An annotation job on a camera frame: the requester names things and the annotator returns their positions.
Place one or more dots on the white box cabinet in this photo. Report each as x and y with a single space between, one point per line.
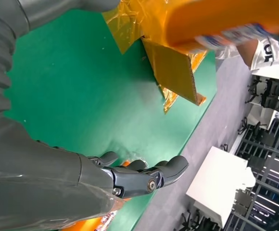
214 181

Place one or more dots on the person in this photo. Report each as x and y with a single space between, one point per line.
261 60

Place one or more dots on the green table mat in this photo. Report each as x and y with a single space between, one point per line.
81 95

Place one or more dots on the black office chair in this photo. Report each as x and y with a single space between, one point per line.
271 95
199 223
257 132

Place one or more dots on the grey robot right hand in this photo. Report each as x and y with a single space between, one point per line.
33 178

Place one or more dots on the yellow taped cardboard box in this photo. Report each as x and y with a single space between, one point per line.
170 70

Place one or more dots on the dark glass partition frame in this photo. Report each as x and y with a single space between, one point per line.
261 178

